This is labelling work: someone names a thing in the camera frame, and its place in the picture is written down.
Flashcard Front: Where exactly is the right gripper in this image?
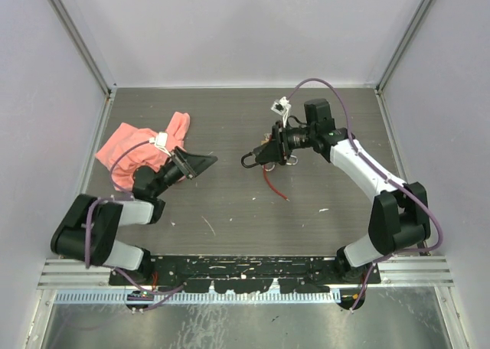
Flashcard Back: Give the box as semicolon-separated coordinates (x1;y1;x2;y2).
255;121;315;163

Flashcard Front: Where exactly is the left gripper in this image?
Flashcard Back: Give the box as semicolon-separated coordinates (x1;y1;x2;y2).
152;147;217;197

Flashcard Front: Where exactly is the black padlock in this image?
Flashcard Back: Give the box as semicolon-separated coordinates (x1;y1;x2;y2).
240;152;260;169

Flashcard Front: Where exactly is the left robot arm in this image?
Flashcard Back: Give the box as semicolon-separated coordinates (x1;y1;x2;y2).
50;147;217;285

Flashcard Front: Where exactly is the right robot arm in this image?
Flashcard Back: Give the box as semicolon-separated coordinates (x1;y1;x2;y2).
250;98;430;283

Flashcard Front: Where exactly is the large brass padlock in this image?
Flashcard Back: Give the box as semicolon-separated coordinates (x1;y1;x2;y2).
260;133;276;172

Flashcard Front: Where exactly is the small brass padlock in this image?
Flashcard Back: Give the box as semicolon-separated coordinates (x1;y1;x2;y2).
286;155;299;166

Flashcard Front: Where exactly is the pink cloth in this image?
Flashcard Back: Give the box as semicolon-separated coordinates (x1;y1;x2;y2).
95;112;191;193

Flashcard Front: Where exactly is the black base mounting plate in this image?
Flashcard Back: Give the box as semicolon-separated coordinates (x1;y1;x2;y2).
109;255;369;294

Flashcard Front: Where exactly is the red cable seal lock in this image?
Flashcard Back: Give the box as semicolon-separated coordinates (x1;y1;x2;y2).
263;165;291;202

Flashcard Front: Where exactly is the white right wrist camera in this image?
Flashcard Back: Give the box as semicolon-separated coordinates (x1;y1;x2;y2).
270;96;291;127

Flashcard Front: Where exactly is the slotted cable duct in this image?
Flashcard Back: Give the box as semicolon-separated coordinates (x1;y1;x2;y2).
54;289;341;305

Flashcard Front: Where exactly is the aluminium frame rail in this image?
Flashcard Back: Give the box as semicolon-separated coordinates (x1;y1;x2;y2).
38;256;454;292

